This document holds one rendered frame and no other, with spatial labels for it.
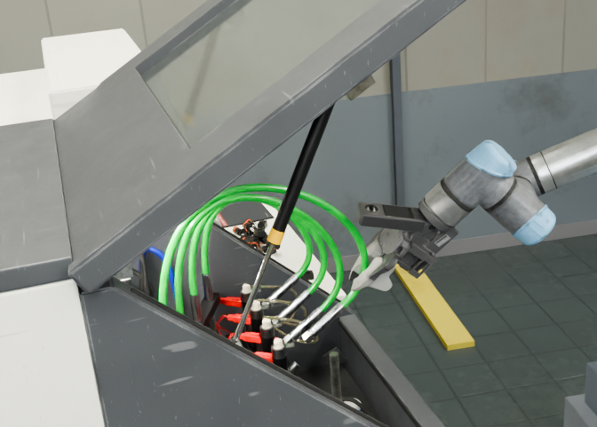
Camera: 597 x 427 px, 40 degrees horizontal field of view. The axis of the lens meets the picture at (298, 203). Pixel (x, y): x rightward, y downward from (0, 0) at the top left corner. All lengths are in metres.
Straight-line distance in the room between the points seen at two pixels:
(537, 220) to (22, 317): 0.85
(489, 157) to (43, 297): 0.75
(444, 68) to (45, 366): 3.26
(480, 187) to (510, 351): 2.23
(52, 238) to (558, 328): 2.96
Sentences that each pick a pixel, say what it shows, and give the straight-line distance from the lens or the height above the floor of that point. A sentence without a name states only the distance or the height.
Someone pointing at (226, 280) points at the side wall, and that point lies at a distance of 1.80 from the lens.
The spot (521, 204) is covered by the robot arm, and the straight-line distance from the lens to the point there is 1.44.
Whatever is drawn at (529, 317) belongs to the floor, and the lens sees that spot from 3.86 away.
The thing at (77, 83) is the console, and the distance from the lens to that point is 1.72.
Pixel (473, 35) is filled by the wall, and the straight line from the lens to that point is 4.12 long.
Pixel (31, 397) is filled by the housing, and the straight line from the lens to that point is 1.10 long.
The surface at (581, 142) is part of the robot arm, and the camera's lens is 1.57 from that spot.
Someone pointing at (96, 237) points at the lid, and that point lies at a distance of 1.03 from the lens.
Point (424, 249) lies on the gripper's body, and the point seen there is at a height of 1.27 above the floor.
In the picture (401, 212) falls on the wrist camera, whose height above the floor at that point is 1.34.
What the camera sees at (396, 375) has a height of 0.95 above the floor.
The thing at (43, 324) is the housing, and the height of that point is 1.42.
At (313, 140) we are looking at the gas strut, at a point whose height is 1.59.
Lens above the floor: 1.89
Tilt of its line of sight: 21 degrees down
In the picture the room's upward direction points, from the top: 5 degrees counter-clockwise
